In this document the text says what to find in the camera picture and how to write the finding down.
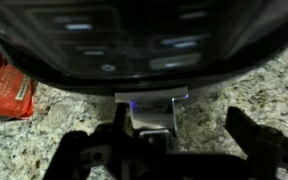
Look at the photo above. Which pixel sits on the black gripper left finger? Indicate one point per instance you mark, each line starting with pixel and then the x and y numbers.
pixel 84 153

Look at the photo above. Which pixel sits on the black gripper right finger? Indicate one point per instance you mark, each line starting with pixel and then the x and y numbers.
pixel 267 146

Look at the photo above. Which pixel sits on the black air fryer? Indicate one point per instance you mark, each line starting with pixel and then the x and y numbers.
pixel 134 40

